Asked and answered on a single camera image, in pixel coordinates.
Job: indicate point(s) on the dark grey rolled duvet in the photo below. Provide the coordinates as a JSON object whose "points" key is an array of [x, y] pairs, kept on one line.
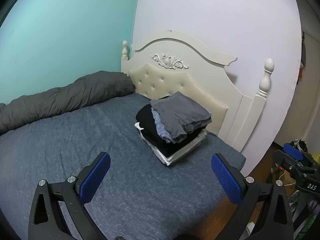
{"points": [[85, 91]]}

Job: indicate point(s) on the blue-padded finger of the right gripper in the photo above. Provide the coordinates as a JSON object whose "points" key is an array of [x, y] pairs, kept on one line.
{"points": [[293, 152]]}

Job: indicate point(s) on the blue speckled bed sheet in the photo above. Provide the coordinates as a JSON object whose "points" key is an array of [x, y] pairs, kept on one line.
{"points": [[139, 198]]}

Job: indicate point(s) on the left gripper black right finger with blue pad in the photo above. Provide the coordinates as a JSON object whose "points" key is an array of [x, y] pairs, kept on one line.
{"points": [[274, 220]]}

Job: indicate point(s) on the stack of folded clothes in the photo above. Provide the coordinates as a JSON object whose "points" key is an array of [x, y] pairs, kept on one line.
{"points": [[167, 153]]}

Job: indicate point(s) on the cream tufted headboard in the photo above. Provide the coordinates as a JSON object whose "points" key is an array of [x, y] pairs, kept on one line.
{"points": [[171, 61]]}

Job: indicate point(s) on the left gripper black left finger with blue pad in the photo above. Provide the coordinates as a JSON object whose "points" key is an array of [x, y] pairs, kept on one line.
{"points": [[46, 220]]}

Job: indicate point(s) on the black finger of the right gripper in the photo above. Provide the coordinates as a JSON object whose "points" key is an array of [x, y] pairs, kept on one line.
{"points": [[285, 161]]}

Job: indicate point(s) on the grey t-shirt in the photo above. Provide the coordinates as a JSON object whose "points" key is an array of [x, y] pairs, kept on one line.
{"points": [[177, 115]]}

